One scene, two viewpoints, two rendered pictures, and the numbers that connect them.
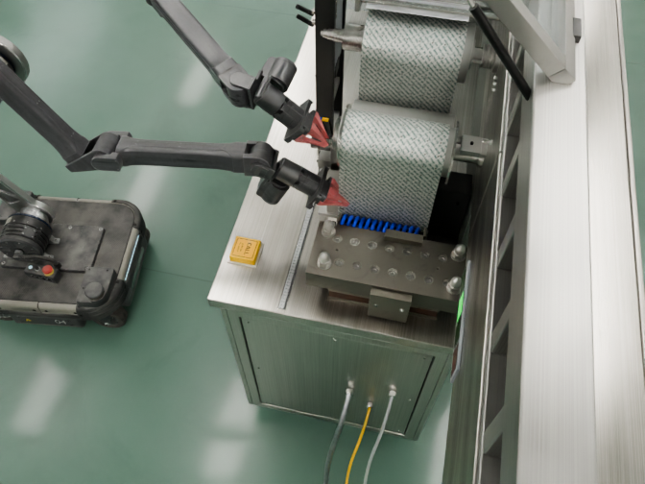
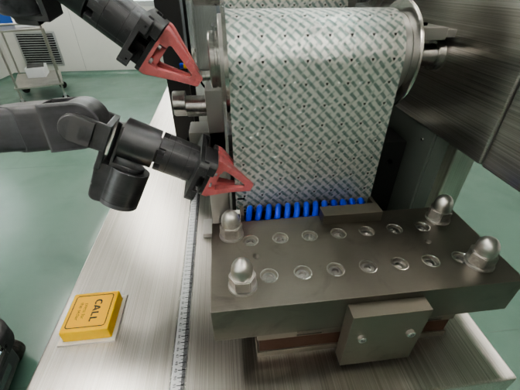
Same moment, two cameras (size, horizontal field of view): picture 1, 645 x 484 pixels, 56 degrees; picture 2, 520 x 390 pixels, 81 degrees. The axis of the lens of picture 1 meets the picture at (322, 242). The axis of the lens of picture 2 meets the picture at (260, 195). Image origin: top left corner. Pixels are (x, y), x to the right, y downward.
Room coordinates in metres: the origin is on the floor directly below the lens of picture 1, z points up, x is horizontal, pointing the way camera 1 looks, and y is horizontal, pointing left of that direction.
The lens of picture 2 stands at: (0.55, 0.06, 1.34)
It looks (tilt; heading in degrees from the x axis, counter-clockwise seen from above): 35 degrees down; 341
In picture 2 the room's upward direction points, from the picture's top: straight up
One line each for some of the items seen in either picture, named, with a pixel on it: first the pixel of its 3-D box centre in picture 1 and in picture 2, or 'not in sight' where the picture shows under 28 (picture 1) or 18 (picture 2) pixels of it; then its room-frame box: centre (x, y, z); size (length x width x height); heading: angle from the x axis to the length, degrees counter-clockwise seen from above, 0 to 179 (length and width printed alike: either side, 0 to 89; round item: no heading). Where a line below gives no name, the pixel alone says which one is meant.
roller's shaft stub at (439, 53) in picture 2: (467, 156); (416, 55); (0.95, -0.34, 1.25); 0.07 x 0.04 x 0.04; 77
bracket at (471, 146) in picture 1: (473, 146); (427, 29); (0.94, -0.34, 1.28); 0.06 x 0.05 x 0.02; 77
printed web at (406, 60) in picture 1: (398, 132); (286, 94); (1.11, -0.20, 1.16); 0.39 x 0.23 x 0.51; 167
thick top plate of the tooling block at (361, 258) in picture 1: (390, 266); (349, 263); (0.80, -0.17, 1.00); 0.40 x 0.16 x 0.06; 77
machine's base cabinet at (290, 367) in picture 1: (394, 115); not in sight; (1.92, -0.31, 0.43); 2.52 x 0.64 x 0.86; 167
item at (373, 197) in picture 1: (385, 201); (308, 163); (0.92, -0.16, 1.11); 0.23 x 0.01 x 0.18; 77
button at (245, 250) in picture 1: (245, 250); (93, 315); (0.90, 0.21, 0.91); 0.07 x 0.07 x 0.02; 77
